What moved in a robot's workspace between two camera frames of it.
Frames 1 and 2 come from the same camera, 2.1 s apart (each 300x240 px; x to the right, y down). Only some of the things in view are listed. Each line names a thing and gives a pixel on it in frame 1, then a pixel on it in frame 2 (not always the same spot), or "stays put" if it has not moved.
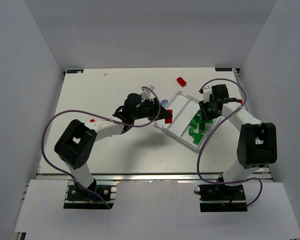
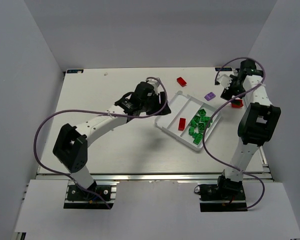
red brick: x=169 y=120 → x=182 y=124
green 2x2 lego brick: x=202 y=127 stays put
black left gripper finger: x=164 y=115 → x=124 y=100
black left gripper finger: x=164 y=113 → x=167 y=110
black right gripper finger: x=202 y=105 → x=226 y=95
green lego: x=193 y=123 stays put
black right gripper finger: x=212 y=116 → x=235 y=93
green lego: x=191 y=131 stays put
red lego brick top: x=181 y=81 stays put
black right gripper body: x=205 y=113 → x=230 y=92
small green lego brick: x=197 y=139 stays put
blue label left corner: x=74 y=71 stays put
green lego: x=197 y=118 stays put
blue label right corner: x=223 y=69 stays put
